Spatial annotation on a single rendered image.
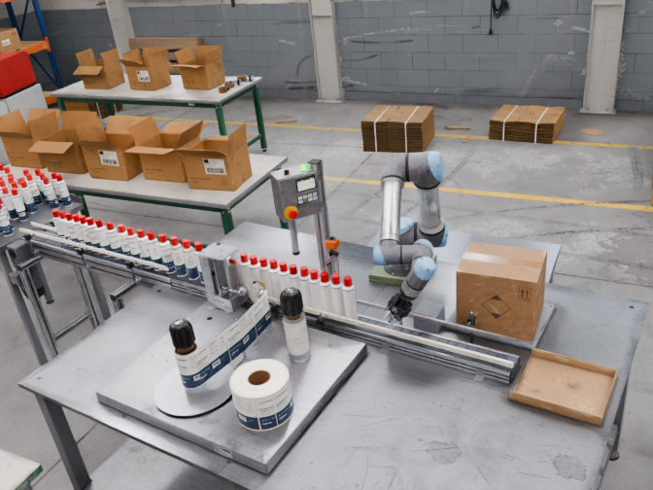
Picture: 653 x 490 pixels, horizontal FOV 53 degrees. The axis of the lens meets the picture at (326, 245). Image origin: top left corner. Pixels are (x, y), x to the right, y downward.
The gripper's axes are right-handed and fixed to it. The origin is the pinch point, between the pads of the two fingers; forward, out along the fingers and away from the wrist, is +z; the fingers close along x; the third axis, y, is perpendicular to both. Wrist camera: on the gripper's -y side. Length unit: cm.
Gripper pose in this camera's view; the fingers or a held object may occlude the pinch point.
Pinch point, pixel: (391, 319)
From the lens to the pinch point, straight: 261.0
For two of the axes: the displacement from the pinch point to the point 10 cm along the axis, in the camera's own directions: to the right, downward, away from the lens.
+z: -3.4, 6.7, 6.6
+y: -5.2, 4.6, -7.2
